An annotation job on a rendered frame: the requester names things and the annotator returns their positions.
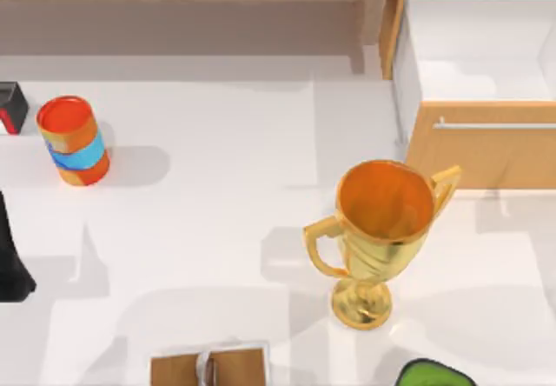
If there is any gold trophy cup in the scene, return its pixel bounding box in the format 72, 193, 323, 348
302, 159, 462, 329

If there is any brown wooden shelf unit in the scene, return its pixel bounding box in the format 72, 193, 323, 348
0, 0, 392, 74

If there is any orange and blue can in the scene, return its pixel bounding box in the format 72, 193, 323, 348
35, 95, 111, 187

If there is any pale wooden drawer front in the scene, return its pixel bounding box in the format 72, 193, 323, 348
403, 100, 556, 191

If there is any open white drawer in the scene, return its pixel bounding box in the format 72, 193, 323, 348
391, 0, 556, 148

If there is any green round object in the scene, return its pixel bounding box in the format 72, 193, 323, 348
394, 358, 475, 386

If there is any black and red stapler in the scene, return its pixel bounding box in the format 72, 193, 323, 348
0, 82, 30, 136

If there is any long metal handle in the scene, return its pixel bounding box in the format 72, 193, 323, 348
433, 116, 556, 131

